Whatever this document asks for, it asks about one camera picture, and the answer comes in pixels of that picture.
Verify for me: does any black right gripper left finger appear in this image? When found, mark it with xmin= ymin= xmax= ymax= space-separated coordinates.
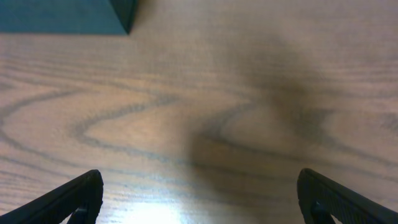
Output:
xmin=1 ymin=169 xmax=103 ymax=224

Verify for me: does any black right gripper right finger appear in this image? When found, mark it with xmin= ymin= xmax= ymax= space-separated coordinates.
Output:
xmin=297 ymin=168 xmax=397 ymax=224

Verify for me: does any black gift box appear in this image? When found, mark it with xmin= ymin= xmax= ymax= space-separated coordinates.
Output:
xmin=1 ymin=0 xmax=137 ymax=35

